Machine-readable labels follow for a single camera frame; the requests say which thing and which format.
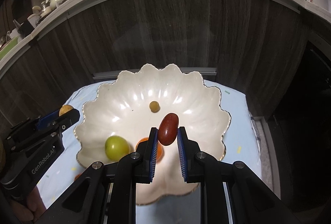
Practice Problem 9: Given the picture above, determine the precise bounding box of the tan longan in bowl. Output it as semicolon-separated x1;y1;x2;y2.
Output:
149;101;161;113

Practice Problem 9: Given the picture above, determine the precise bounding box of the left hand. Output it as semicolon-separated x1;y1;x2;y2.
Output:
1;187;46;223

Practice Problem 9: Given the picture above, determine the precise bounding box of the tan longan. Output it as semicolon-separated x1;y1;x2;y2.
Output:
149;101;161;113
59;105;73;116

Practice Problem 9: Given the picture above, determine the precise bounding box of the white scalloped ceramic bowl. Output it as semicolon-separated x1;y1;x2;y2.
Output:
73;63;232;206

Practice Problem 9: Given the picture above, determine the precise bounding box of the white teapot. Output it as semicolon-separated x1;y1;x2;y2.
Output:
49;0;64;10

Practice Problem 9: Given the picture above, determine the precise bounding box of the green apple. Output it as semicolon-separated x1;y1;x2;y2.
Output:
105;135;131;162

